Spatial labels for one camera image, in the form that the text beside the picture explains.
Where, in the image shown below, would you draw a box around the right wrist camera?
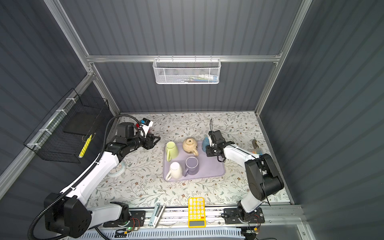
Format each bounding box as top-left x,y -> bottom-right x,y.
209,131 -> 215,147

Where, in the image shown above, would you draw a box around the white wire wall basket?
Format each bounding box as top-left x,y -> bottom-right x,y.
153,58 -> 222,85

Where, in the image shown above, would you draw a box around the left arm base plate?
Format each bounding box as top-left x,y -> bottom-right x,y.
103,211 -> 146,228

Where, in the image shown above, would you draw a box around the light green mug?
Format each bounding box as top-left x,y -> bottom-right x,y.
165,141 -> 179,162

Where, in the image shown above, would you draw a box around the white cream mug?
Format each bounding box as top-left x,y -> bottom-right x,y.
165,162 -> 183,181

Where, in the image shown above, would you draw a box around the pens in white basket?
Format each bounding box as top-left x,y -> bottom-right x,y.
179,75 -> 219,83

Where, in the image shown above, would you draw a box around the yellow marker pen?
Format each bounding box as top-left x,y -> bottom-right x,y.
79,135 -> 93,159

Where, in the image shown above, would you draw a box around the lilac plastic tray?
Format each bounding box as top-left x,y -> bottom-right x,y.
163,141 -> 226,182

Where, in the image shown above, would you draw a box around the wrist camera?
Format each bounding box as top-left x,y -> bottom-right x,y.
140,118 -> 153,137
209,131 -> 215,147

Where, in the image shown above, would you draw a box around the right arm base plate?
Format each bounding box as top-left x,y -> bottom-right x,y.
221,208 -> 265,225

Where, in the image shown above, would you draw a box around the floral table mat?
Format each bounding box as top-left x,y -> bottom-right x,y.
88,112 -> 269,208

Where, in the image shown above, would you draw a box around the purple mug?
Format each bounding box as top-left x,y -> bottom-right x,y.
184,157 -> 199,177

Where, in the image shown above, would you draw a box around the blue floral mug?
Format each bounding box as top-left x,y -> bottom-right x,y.
202,137 -> 210,153

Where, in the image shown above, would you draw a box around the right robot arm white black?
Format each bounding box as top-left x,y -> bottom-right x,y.
206,131 -> 284,218

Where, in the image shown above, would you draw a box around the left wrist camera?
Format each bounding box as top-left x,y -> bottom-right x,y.
140,118 -> 153,137

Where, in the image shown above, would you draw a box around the black wire side basket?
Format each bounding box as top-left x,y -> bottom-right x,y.
24,91 -> 111,164

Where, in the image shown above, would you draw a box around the yellow calculator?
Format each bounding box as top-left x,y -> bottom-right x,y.
188,197 -> 206,228

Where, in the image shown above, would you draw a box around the light green stapler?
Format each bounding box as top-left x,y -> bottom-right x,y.
149,203 -> 166,228

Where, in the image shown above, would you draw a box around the beige ceramic teapot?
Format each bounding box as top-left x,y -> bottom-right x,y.
182,137 -> 199,157

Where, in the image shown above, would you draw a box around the box of coloured markers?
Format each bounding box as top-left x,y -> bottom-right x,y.
249,148 -> 264,156

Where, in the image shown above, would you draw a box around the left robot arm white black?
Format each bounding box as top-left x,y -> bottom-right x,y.
27,116 -> 161,240

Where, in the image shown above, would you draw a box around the clear tape roll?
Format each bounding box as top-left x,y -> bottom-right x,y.
108,161 -> 127,178

